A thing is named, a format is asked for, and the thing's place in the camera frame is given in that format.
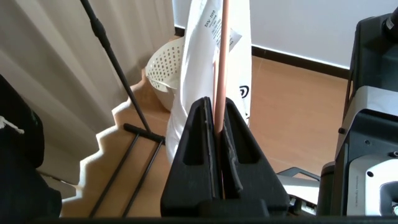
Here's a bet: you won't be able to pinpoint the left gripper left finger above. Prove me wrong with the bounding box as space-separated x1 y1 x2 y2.
160 96 223 218

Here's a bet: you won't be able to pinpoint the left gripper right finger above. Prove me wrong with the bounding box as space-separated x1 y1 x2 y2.
222 98 290 218

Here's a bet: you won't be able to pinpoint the white printed t-shirt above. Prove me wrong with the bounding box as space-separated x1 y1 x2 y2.
165 0 252 165

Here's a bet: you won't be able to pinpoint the pink clothes hanger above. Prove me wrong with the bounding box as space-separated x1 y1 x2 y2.
212 0 231 139

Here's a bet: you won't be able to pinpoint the black shorts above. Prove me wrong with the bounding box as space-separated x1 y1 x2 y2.
0 74 62 218

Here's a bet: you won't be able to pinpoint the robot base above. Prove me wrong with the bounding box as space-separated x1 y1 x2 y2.
275 5 398 218

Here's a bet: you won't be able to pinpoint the white laundry basket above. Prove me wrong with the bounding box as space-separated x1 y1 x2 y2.
145 36 187 112

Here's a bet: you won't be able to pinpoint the black clothes rack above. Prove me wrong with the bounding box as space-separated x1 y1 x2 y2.
80 0 166 218

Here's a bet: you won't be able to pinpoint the beige curtain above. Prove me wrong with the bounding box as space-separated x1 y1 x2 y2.
0 0 175 200

